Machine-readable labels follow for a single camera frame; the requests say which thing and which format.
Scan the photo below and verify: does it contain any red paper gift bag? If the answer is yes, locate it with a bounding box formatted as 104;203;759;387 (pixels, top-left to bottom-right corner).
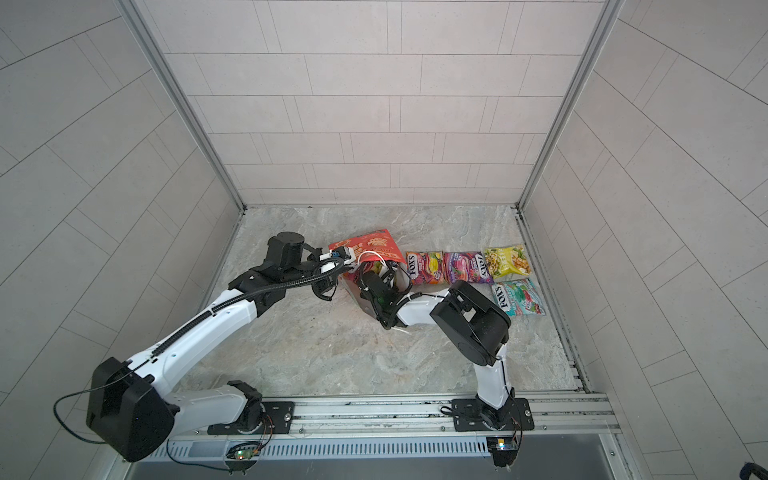
328;229;412;318

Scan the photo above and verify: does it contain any orange fruits candy packet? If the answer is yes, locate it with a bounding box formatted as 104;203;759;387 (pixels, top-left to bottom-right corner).
406;251;447;285

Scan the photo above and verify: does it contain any purple raspberry candy packet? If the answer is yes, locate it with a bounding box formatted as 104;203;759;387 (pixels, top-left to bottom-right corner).
443;251;494;284

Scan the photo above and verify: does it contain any yellow green snack packet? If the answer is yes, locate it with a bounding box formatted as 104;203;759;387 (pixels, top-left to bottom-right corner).
483;244;532;279

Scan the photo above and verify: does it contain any teal cherry mint candy packet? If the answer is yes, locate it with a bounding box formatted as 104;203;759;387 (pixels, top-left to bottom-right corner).
491;279;545;317

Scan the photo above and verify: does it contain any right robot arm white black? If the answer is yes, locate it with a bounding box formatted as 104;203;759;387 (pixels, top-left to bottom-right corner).
358;271;515;430

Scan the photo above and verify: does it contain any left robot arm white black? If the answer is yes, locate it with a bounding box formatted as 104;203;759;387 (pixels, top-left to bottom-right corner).
85;232;356;462

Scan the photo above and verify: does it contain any right green circuit board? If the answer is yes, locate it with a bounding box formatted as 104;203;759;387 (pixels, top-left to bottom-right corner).
486;436;520;468

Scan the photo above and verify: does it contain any green circuit board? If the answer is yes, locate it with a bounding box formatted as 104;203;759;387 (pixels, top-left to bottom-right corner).
224;441;263;474
486;436;520;468

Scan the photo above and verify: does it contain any left green circuit board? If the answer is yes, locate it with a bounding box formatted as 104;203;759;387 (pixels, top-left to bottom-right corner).
224;441;263;474

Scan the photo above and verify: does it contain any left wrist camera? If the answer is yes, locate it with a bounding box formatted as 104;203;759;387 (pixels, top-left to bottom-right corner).
329;246;356;264

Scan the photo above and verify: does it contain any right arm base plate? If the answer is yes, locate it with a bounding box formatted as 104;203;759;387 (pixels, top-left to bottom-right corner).
440;398;535;432

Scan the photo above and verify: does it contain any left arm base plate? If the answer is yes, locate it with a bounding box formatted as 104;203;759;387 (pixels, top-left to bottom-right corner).
207;401;295;435

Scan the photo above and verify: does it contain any aluminium mounting rail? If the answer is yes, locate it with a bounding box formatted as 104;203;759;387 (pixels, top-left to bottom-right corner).
165;390;620;441

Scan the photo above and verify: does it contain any left black cable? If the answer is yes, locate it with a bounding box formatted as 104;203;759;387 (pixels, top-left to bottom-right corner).
164;443;232;472

